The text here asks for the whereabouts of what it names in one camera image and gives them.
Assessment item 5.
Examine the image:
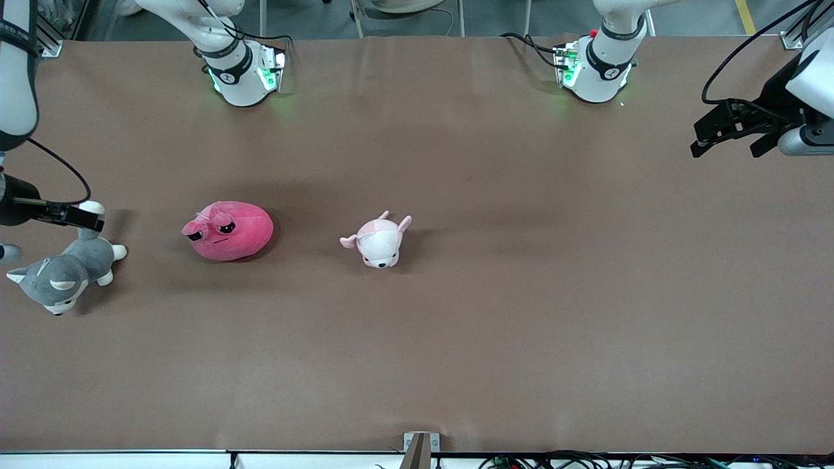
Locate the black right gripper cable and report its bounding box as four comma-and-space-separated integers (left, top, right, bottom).
26, 137, 92, 206

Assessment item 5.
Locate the grey white plush cat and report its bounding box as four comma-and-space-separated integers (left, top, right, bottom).
7, 200, 128, 316

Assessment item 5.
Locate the black cable bundle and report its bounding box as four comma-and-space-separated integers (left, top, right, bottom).
479, 449, 834, 469

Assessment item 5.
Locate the black right arm base cable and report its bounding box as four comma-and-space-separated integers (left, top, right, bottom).
195, 0, 292, 72

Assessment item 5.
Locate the grey metal mount bracket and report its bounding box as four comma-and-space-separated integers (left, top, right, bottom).
400, 432, 441, 469

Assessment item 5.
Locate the white table edge rail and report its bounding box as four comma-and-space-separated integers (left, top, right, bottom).
0, 449, 406, 469

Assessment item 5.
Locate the hot pink round plush toy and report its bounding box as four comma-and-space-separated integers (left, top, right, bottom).
181, 201, 274, 263

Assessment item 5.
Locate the black left arm base cable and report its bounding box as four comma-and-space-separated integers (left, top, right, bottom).
500, 31, 564, 71

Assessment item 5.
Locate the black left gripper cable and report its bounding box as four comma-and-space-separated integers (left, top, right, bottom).
702, 0, 822, 107

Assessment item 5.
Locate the white round floor object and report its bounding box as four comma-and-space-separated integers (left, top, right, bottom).
371, 0, 445, 14

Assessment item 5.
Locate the aluminium frame profile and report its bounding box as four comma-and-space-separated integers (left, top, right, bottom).
781, 0, 818, 50
36, 0, 82, 58

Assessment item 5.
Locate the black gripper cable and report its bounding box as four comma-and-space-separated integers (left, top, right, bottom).
26, 137, 92, 206
702, 0, 822, 107

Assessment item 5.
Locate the pale pink white plush dog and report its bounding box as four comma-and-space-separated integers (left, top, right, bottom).
339, 210, 412, 269

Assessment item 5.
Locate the black arm base cable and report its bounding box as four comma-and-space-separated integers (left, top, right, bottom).
500, 31, 564, 71
195, 0, 292, 72

